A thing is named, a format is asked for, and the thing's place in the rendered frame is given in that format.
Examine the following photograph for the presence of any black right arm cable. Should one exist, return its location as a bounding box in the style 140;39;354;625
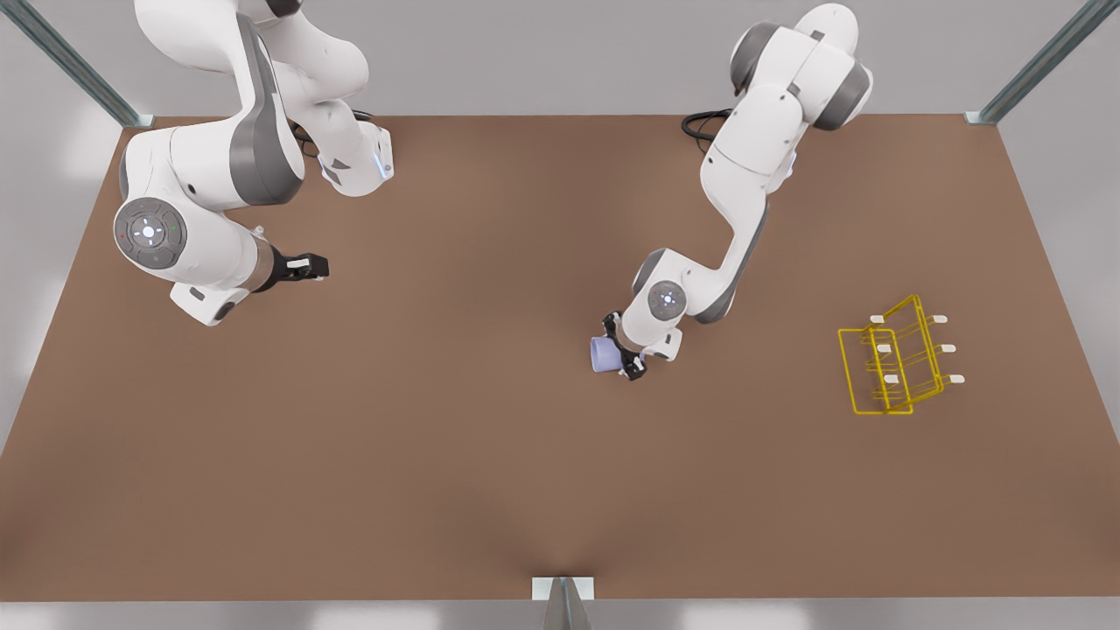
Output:
290;109;377;161

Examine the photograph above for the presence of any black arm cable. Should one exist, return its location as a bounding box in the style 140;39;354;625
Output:
290;109;377;161
681;108;733;158

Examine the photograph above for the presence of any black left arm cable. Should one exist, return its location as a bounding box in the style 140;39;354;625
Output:
681;108;733;158

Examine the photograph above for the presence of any silver frame post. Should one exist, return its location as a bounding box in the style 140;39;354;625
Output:
0;0;155;130
964;0;1120;126
531;576;595;630

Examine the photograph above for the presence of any yellow wire cup holder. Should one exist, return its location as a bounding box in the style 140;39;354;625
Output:
837;294;966;417

